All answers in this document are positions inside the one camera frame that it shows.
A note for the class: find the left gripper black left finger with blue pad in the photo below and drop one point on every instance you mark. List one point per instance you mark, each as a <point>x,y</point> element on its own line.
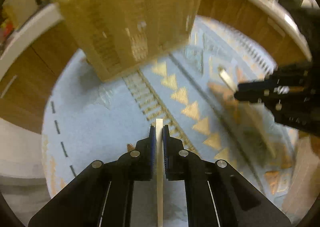
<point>101,195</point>

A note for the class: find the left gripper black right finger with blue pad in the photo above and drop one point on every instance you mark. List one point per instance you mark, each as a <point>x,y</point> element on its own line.
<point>216,193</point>

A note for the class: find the wooden chopstick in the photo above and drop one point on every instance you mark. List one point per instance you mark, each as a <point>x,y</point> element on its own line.
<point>249,110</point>
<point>160,170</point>

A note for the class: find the light blue patterned tablecloth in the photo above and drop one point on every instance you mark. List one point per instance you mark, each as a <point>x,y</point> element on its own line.
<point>87,119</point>

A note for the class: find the wooden base cabinets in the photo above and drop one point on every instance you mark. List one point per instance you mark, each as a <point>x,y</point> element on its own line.
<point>27,81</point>

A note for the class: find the tan plastic utensil basket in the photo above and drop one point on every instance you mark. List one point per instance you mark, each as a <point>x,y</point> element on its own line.
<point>119,35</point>

